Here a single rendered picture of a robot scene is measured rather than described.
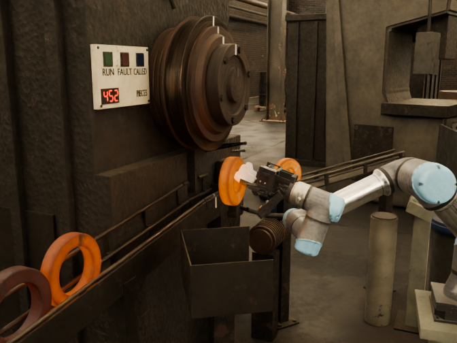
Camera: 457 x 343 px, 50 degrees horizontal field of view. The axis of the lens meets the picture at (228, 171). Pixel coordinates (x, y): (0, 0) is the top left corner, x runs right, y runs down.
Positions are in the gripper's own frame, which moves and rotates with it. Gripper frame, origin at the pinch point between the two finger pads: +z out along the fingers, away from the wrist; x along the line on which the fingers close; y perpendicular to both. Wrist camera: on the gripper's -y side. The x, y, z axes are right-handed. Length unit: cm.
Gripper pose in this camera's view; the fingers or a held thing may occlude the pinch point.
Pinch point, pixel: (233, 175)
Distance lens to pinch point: 155.1
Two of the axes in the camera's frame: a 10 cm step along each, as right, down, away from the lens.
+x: -4.2, 2.2, -8.8
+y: 2.3, -9.1, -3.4
